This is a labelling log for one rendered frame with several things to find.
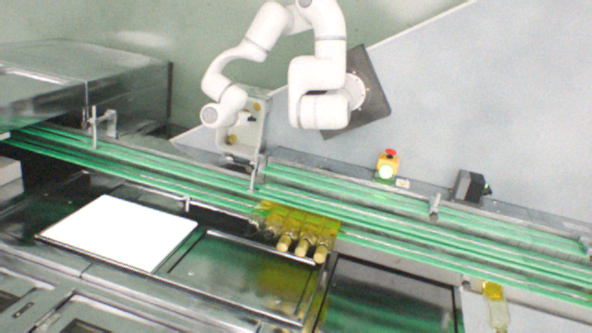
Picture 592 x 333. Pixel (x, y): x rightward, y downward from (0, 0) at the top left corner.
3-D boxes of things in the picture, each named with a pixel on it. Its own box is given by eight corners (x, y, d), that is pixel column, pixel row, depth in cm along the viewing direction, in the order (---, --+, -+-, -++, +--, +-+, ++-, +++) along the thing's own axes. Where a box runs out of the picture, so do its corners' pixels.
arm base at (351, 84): (319, 72, 144) (307, 81, 130) (354, 58, 139) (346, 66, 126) (336, 115, 148) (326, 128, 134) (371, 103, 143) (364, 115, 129)
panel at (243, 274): (103, 198, 168) (33, 242, 137) (103, 191, 166) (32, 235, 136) (325, 265, 150) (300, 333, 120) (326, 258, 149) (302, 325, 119)
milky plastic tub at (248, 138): (224, 141, 170) (214, 149, 162) (228, 86, 161) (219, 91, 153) (265, 152, 167) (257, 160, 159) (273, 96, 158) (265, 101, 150)
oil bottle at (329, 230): (326, 219, 155) (313, 251, 136) (329, 206, 153) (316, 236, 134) (342, 224, 154) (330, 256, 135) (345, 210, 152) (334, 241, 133)
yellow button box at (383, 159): (376, 168, 157) (374, 177, 151) (380, 150, 154) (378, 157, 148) (395, 174, 156) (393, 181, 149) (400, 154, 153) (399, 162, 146)
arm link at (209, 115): (219, 75, 124) (245, 93, 123) (232, 79, 134) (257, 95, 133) (193, 118, 127) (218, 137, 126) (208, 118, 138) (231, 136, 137)
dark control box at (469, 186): (452, 188, 152) (454, 198, 144) (459, 167, 149) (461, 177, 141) (476, 193, 150) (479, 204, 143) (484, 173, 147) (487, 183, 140)
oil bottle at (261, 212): (266, 203, 160) (245, 230, 140) (268, 189, 157) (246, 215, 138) (280, 206, 159) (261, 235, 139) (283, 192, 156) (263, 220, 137)
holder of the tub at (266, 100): (223, 154, 172) (215, 160, 165) (229, 86, 161) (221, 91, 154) (264, 164, 169) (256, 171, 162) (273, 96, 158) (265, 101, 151)
